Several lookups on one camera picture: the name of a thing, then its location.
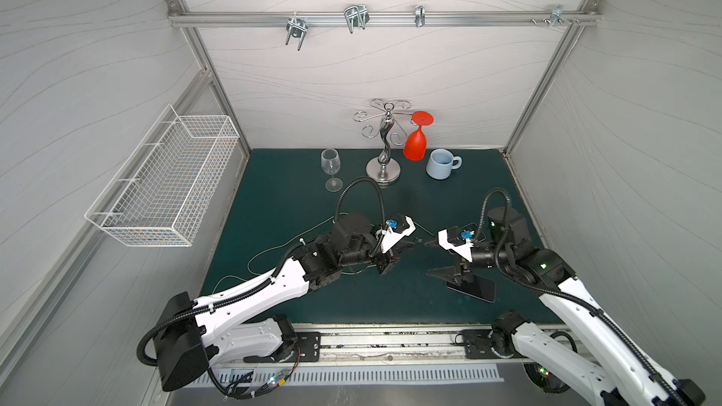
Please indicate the light blue ceramic mug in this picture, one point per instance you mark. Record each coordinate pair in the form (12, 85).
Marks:
(441, 163)

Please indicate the metal u-bolt clamp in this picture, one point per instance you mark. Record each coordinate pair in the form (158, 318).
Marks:
(356, 16)
(296, 28)

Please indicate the clear wine glass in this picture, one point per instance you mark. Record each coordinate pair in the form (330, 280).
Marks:
(330, 162)

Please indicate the white wire basket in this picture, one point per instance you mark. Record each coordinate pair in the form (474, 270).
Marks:
(159, 196)

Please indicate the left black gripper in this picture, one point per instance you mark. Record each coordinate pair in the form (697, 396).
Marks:
(386, 257)

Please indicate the chrome glass holder stand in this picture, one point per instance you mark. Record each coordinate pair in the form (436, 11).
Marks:
(384, 169)

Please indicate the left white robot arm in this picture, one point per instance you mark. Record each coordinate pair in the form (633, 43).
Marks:
(192, 336)

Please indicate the metal u-bolt clamp middle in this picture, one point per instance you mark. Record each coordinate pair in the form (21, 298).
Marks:
(356, 16)

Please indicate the red plastic goblet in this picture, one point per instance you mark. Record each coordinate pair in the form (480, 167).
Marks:
(416, 143)

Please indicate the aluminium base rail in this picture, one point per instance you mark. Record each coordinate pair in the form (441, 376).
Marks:
(359, 344)

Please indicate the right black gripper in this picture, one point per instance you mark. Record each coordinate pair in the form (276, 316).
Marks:
(462, 265)

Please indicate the metal bracket clamp right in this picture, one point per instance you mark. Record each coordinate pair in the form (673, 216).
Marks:
(556, 18)

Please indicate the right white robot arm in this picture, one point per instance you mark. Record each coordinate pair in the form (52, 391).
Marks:
(619, 372)

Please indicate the metal u-bolt clamp left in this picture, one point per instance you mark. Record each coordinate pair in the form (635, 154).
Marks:
(296, 28)

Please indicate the left arm base wiring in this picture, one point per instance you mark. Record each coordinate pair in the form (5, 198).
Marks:
(254, 378)

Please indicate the black smartphone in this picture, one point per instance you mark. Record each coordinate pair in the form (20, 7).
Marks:
(456, 236)
(477, 287)

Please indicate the metal hook clamp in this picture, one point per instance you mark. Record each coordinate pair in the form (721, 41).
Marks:
(420, 16)

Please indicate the aluminium crossbar rail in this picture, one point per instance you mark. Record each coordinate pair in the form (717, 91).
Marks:
(390, 19)

